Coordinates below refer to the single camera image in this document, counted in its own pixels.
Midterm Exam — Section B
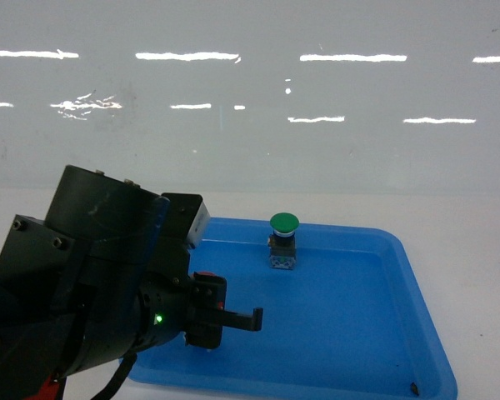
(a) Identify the white whiteboard panel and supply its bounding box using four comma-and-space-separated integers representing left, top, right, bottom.
0, 1, 500, 194

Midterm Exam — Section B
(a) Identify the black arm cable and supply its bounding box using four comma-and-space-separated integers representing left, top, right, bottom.
89, 353, 138, 400

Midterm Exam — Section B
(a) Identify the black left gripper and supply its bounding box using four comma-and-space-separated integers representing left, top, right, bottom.
135, 272, 263, 350

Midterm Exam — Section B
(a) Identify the small black debris piece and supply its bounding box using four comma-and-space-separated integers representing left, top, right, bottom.
410, 382, 419, 396

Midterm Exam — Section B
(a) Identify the green mushroom push button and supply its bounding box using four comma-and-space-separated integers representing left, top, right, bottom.
267, 212, 300, 270

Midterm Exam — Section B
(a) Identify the red mushroom push button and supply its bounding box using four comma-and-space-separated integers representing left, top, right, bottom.
191, 272, 227, 310

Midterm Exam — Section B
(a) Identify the blue plastic tray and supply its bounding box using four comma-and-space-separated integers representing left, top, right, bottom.
130, 217, 458, 399

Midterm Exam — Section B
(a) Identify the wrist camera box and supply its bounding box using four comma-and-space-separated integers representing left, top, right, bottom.
160, 192, 211, 249

